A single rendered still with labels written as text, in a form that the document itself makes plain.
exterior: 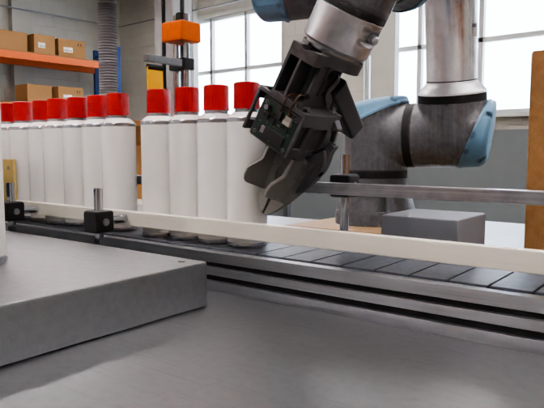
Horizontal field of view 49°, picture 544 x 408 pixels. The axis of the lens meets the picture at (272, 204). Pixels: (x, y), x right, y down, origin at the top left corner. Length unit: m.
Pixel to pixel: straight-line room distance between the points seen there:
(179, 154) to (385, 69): 6.07
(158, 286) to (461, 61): 0.66
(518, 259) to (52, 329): 0.40
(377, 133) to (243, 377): 0.69
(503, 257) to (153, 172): 0.48
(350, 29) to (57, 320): 0.39
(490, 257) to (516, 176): 5.73
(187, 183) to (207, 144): 0.07
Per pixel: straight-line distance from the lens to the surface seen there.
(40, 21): 9.65
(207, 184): 0.77
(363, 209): 1.08
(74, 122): 1.00
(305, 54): 0.63
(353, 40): 0.63
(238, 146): 0.73
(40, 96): 8.65
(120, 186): 0.91
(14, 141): 1.13
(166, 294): 0.62
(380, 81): 6.83
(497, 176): 6.35
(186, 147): 0.80
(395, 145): 1.07
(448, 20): 1.05
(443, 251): 0.58
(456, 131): 1.05
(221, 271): 0.72
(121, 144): 0.91
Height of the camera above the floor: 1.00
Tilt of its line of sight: 5 degrees down
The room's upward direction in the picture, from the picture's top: straight up
